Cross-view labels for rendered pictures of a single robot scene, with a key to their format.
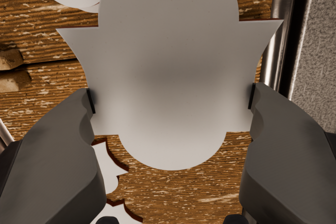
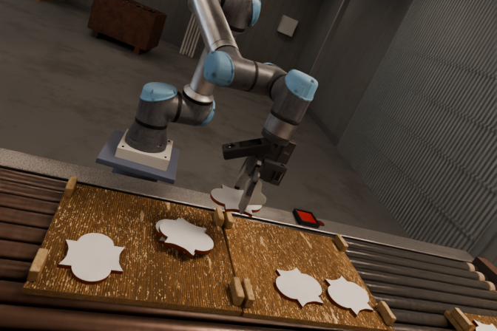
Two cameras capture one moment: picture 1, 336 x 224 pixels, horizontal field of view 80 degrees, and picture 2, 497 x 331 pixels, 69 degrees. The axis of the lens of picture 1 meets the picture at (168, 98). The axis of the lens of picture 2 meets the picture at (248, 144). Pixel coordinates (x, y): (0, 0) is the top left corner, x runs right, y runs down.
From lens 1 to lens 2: 0.88 m
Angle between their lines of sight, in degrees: 66
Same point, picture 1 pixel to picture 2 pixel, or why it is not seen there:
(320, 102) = not seen: hidden behind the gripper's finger
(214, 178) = (291, 239)
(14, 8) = (210, 276)
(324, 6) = (207, 203)
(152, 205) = (325, 270)
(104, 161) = (291, 274)
